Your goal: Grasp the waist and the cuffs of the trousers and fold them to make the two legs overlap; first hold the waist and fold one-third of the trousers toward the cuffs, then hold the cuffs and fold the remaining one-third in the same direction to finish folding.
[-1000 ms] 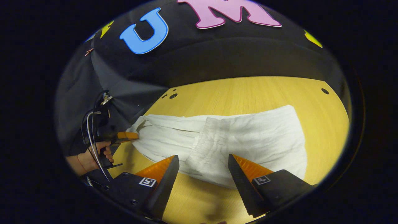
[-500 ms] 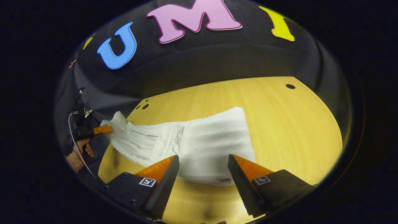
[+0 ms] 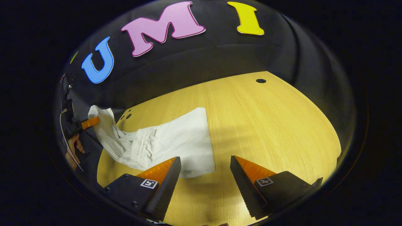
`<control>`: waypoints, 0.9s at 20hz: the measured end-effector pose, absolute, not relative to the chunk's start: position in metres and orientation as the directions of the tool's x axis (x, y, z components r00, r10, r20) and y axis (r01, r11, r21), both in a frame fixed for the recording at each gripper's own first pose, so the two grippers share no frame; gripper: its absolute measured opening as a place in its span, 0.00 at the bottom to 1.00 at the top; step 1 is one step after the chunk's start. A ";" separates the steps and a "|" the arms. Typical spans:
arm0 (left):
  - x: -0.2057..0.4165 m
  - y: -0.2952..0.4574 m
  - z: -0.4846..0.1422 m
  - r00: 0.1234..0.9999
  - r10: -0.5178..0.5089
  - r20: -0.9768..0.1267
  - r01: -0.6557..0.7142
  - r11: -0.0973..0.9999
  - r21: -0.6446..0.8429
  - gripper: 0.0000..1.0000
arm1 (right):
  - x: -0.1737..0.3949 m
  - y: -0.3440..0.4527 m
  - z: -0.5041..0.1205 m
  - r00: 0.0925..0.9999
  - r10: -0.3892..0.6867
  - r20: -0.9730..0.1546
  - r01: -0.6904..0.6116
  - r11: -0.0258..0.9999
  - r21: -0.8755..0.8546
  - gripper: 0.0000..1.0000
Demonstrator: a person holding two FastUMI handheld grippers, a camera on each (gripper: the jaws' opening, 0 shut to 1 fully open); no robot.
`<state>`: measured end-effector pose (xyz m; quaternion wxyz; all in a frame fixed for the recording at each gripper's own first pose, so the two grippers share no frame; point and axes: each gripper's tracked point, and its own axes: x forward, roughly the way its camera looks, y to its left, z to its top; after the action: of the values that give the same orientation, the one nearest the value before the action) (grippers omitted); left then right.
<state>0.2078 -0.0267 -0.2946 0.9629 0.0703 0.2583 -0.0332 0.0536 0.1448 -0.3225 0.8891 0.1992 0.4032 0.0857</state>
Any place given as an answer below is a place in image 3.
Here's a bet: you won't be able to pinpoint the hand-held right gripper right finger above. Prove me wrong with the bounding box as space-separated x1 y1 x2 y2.
230 155 324 220

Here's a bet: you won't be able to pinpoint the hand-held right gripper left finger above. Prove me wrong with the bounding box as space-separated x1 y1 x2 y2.
100 156 182 223

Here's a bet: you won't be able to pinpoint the white jeans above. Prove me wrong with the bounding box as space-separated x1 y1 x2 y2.
88 105 215 179

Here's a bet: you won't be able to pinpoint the black backdrop cloth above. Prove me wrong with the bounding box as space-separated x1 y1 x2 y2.
58 0 357 157

